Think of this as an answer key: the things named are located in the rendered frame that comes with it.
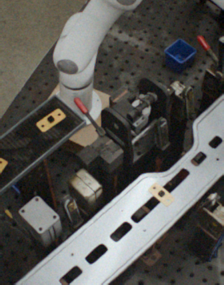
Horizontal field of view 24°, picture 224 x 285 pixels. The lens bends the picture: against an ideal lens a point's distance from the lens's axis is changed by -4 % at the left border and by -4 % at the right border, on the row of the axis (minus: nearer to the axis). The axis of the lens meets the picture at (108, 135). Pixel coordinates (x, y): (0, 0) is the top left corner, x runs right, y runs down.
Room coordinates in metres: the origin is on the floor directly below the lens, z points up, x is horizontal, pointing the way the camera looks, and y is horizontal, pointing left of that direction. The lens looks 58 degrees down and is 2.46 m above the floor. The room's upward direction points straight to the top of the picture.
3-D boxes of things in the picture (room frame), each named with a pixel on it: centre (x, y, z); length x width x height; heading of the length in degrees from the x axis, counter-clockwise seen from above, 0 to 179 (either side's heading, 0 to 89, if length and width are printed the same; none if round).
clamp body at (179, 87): (1.04, -0.23, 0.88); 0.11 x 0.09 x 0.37; 44
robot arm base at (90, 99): (1.16, 0.12, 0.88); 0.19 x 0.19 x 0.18
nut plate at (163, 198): (0.69, -0.16, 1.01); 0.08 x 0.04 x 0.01; 44
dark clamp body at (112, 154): (0.81, 0.00, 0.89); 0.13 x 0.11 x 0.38; 44
